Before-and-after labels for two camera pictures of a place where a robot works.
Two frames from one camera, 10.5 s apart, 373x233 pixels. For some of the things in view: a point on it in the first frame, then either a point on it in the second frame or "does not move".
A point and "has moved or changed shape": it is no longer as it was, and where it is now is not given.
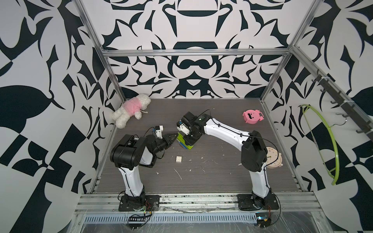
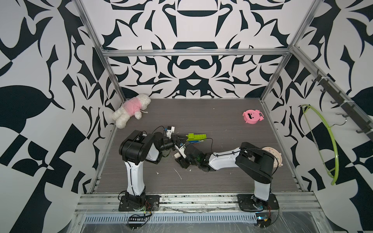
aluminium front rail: (298, 202) does not move
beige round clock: (271, 156) does not move
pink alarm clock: (252, 116) does not move
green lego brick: (180, 138) has moved or changed shape
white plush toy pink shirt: (134, 107) does not move
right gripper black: (188, 141) -> (179, 161)
